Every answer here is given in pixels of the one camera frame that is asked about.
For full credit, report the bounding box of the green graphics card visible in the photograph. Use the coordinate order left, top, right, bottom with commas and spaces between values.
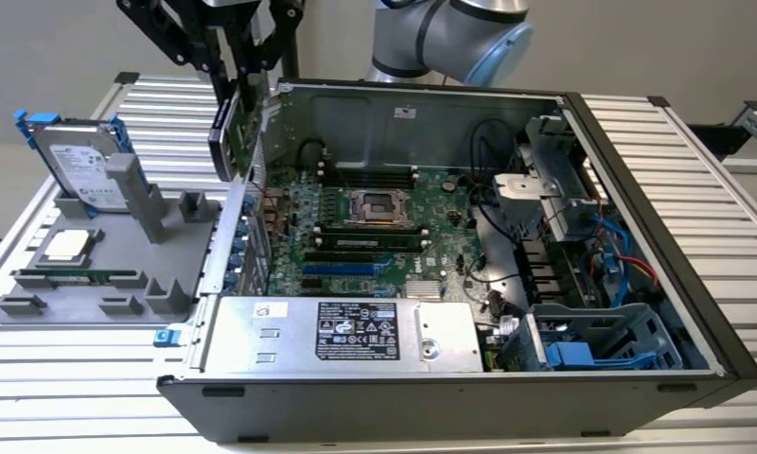
206, 27, 276, 184

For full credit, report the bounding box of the silver CPU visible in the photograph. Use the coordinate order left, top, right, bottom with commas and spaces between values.
40, 230, 96, 262

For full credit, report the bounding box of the blue wire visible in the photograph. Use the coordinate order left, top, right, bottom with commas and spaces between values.
590, 215, 636, 304

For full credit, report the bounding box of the black stand pole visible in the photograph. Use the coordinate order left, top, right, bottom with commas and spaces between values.
282, 44, 302, 79

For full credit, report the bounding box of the grey disk bay cage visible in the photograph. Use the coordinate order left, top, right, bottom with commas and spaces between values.
498, 302, 694, 373

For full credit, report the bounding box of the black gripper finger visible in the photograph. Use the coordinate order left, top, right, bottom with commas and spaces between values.
118, 0, 226, 113
236, 0, 306, 115

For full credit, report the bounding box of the green motherboard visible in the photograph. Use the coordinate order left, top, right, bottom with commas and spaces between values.
251, 165, 500, 327

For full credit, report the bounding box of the blue disk carrier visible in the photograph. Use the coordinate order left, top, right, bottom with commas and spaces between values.
546, 340, 664, 370

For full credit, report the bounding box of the open black PC case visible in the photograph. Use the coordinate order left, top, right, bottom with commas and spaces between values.
155, 75, 757, 445

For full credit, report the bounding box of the grey parts rack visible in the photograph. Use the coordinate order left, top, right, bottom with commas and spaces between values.
0, 151, 224, 327

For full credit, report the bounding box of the green RAM stick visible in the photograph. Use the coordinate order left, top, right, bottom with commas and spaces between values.
319, 231, 422, 250
12, 268, 142, 286

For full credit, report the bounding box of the black box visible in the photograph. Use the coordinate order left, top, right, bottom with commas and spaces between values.
687, 123, 754, 157

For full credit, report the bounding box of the CPU socket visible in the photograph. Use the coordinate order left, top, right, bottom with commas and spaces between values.
346, 187, 412, 223

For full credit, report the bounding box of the blue expansion slot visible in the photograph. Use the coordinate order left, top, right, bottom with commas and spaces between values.
300, 262, 380, 278

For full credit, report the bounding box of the silver chipset heatsink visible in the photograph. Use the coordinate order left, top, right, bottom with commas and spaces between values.
404, 279, 447, 300

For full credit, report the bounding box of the metal drive cage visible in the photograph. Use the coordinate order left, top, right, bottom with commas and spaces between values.
491, 115, 614, 242

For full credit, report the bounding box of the hard disk in blue carrier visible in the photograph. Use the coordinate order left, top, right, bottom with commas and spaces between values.
12, 109, 144, 219

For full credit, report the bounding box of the silver power supply unit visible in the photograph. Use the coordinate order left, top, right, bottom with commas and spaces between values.
199, 295, 486, 375

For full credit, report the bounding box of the red wire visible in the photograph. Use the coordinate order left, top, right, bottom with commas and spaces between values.
622, 254, 662, 288

